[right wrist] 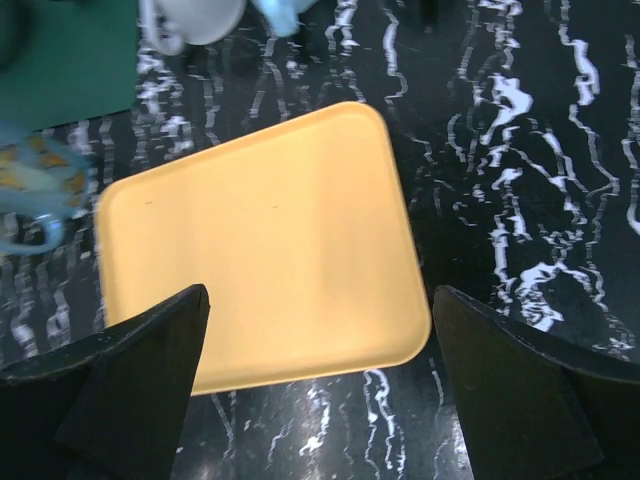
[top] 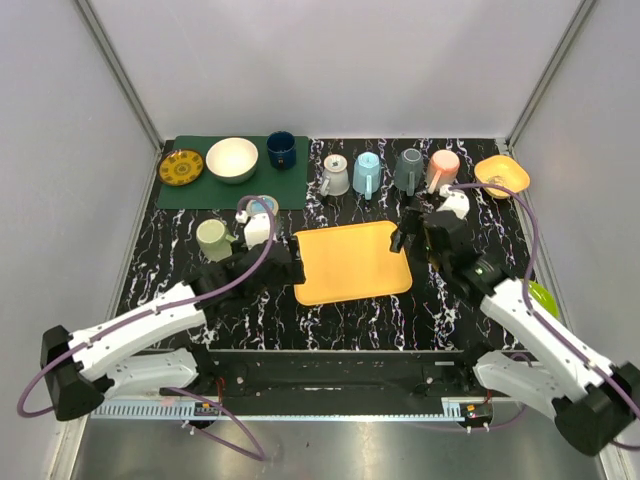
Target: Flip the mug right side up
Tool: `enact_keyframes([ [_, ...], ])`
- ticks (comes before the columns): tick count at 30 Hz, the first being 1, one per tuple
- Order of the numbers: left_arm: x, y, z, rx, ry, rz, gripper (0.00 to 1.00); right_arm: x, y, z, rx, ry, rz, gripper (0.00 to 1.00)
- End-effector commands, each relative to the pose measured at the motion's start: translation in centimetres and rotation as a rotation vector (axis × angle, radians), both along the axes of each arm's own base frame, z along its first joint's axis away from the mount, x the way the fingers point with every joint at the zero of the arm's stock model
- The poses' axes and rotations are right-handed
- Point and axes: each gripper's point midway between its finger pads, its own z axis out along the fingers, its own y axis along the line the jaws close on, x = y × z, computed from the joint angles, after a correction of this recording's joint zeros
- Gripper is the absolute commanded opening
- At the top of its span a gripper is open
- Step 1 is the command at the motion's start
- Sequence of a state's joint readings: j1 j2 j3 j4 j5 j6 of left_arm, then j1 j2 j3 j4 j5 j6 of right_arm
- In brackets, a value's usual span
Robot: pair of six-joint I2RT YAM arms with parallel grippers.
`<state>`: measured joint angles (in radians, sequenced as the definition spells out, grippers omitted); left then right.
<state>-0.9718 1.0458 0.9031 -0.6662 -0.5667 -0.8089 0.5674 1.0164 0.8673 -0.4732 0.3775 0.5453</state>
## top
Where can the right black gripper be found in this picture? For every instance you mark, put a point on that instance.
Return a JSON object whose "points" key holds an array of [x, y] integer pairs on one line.
{"points": [[410, 220]]}

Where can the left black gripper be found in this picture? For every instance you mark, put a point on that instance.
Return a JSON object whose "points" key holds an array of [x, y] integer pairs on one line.
{"points": [[288, 258]]}

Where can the blue butterfly mug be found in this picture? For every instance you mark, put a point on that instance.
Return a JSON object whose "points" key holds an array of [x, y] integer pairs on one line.
{"points": [[266, 203]]}

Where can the pink mug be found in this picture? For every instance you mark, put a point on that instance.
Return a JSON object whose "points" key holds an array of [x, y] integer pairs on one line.
{"points": [[442, 169]]}

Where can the light green mug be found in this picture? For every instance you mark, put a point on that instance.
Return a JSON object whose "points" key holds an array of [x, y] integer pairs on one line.
{"points": [[214, 240]]}

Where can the white grey mug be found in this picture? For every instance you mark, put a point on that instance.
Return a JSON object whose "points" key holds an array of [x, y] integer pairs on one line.
{"points": [[335, 179]]}

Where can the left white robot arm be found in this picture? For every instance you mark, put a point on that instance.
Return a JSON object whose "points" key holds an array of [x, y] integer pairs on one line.
{"points": [[85, 367]]}

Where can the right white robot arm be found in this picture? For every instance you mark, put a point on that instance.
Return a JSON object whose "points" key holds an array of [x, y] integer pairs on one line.
{"points": [[590, 399]]}

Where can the dark grey mug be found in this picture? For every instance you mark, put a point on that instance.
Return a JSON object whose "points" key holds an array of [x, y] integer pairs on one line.
{"points": [[409, 170]]}

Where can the light blue mug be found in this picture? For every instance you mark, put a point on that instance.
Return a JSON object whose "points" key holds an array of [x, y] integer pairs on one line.
{"points": [[367, 174]]}

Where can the dark blue mug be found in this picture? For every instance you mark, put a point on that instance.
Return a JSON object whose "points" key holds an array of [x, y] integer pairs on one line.
{"points": [[281, 148]]}

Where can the orange plastic tray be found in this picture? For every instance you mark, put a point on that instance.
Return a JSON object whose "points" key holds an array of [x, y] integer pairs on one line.
{"points": [[350, 262]]}

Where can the dark green mat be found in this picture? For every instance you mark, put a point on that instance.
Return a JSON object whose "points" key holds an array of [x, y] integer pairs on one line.
{"points": [[288, 187]]}

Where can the white ceramic bowl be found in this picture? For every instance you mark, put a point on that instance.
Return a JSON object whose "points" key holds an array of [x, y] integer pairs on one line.
{"points": [[232, 160]]}

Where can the yellow square bowl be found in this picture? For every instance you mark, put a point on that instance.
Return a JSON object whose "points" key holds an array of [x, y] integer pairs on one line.
{"points": [[504, 171]]}

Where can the yellow patterned plate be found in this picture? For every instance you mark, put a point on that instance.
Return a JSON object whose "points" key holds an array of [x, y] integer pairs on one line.
{"points": [[180, 167]]}

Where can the lime green bowl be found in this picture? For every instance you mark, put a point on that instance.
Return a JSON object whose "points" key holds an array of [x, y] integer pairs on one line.
{"points": [[544, 298]]}

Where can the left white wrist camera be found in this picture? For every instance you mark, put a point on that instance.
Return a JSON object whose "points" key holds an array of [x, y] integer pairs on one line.
{"points": [[257, 228]]}

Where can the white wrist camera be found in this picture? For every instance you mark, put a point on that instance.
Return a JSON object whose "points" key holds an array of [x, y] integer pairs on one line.
{"points": [[257, 228], [455, 201]]}

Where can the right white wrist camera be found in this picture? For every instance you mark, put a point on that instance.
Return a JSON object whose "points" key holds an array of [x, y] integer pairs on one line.
{"points": [[455, 201]]}

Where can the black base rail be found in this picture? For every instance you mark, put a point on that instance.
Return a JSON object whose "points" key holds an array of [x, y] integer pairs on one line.
{"points": [[240, 373]]}

